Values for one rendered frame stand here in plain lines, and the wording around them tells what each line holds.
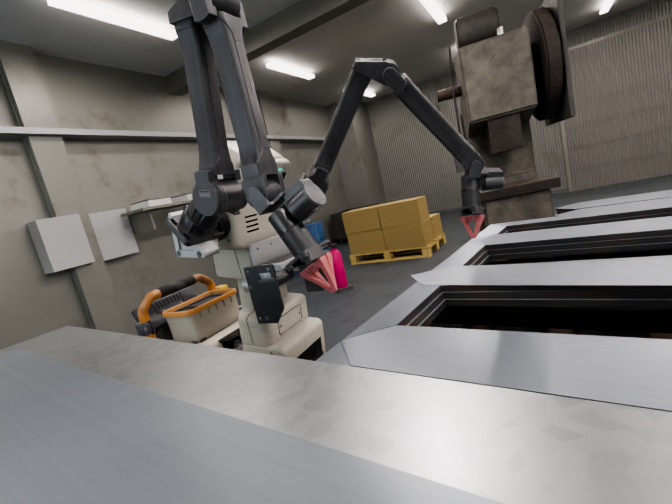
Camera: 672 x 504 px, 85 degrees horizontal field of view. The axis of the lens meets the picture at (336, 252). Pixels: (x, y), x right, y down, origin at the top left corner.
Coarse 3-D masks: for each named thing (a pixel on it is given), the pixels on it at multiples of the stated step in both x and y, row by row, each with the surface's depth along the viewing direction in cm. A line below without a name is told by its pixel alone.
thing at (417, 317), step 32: (544, 224) 153; (576, 224) 146; (480, 256) 130; (512, 256) 130; (544, 256) 124; (448, 288) 101; (480, 288) 96; (512, 288) 91; (544, 288) 87; (576, 288) 83; (608, 288) 79; (640, 288) 76; (416, 320) 88; (480, 384) 54
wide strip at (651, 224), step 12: (552, 228) 138; (564, 228) 134; (576, 228) 130; (588, 228) 126; (600, 228) 122; (612, 228) 119; (624, 228) 116; (636, 228) 113; (648, 228) 110; (660, 228) 107; (480, 240) 146; (492, 240) 141; (504, 240) 137; (516, 240) 133; (528, 240) 129; (540, 240) 125
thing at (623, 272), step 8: (600, 264) 90; (608, 264) 89; (616, 264) 87; (624, 264) 86; (632, 264) 85; (640, 264) 84; (600, 272) 85; (608, 272) 84; (616, 272) 83; (624, 272) 82; (632, 272) 81; (592, 280) 81; (600, 280) 80; (608, 280) 79; (616, 280) 78; (624, 280) 78; (632, 280) 77
